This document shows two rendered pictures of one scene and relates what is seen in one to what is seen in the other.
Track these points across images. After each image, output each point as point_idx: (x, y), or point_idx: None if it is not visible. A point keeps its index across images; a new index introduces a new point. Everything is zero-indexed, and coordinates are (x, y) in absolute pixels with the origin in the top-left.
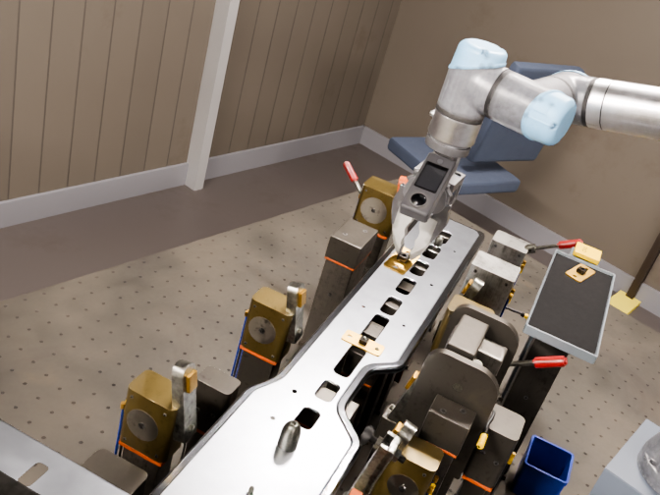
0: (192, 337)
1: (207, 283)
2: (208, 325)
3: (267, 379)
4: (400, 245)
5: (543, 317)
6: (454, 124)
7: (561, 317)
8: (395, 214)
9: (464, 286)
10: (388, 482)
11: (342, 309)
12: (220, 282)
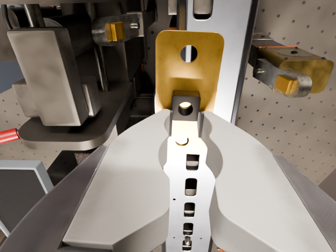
0: (305, 98)
1: (310, 147)
2: (297, 114)
3: (255, 45)
4: (207, 116)
5: (35, 191)
6: None
7: (25, 201)
8: (302, 190)
9: None
10: None
11: None
12: (302, 152)
